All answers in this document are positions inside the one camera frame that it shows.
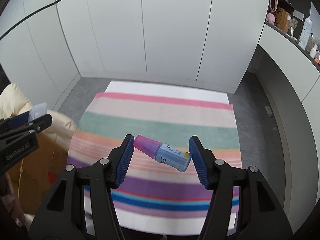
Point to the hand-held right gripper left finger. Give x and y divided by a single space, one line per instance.
125 162

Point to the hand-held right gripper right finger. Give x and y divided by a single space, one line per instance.
197 162

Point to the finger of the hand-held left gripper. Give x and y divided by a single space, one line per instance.
18 121
37 126

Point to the blue-grey oval case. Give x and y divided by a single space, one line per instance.
37 110

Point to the small purple tube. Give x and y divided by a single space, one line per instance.
165 153

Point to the brown cardboard box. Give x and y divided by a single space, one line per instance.
37 180

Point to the person's left hand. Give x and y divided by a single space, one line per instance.
12 205

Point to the cream padded chair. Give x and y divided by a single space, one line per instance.
15 97

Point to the striped colourful cloth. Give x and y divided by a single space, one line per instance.
162 117

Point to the white tall cabinet doors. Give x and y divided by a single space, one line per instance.
175 30

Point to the white low cabinet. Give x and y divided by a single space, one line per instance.
287 62

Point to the small white jar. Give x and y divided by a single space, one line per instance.
313 51

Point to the pink plush toy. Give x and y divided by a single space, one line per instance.
270 17

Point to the brown box on shelf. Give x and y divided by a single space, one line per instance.
282 17

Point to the tall white bottle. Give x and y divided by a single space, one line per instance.
306 32

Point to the white paw ornament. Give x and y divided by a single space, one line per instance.
293 22

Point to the wall socket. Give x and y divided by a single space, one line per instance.
268 111

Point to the grey wall switch plate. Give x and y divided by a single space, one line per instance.
298 14

